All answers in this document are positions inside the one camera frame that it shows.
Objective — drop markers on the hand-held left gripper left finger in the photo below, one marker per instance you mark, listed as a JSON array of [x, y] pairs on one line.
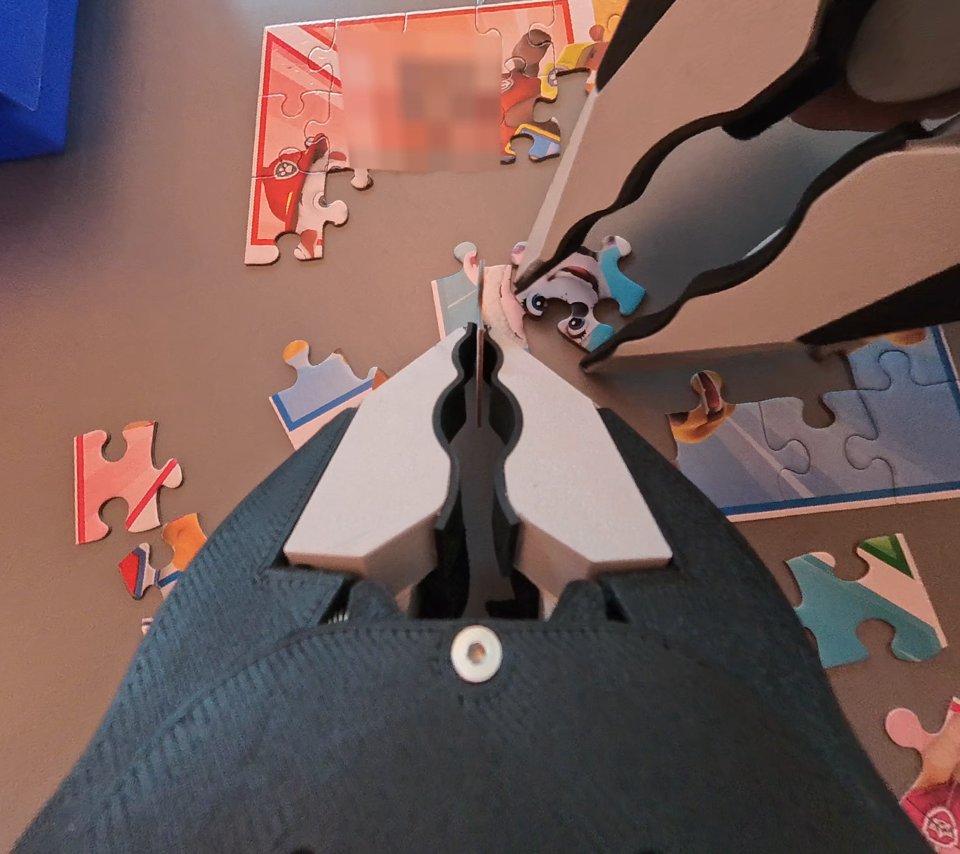
[[375, 487]]

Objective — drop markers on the orange tail blue border puzzle piece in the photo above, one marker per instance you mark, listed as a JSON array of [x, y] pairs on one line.
[[900, 359]]

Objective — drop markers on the grey desk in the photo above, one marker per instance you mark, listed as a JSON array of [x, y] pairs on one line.
[[187, 269]]

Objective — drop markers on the pink dog puzzle piece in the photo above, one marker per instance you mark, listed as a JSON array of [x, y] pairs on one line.
[[937, 794]]

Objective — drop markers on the teal green corner puzzle piece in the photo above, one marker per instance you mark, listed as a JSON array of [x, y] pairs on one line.
[[847, 614]]

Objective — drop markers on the red border dog puzzle section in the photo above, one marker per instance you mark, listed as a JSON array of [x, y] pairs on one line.
[[285, 209]]

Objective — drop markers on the yellow border puzzle section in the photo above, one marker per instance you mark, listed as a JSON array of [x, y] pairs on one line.
[[607, 11]]

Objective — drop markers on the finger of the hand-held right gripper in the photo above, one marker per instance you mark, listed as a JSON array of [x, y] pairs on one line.
[[862, 239], [712, 29]]

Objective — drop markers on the white orange puzzle piece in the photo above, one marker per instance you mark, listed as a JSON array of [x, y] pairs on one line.
[[176, 539]]

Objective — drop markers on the yellow dog face puzzle piece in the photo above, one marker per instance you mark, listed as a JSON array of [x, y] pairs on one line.
[[574, 59]]

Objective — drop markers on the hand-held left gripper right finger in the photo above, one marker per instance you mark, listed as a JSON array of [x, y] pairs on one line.
[[585, 487]]

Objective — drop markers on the pink red striped puzzle piece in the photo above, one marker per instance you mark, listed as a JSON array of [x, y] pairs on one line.
[[112, 487]]

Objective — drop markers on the blue white red striped puzzle piece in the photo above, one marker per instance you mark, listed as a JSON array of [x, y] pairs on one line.
[[322, 389]]

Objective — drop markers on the plain blue puzzle piece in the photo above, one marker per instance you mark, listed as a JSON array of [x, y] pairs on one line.
[[915, 449]]

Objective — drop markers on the light blue sky puzzle section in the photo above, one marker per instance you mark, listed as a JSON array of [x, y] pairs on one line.
[[750, 472]]

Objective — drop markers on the blue plastic bin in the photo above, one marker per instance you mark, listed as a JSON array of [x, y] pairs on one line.
[[30, 22]]

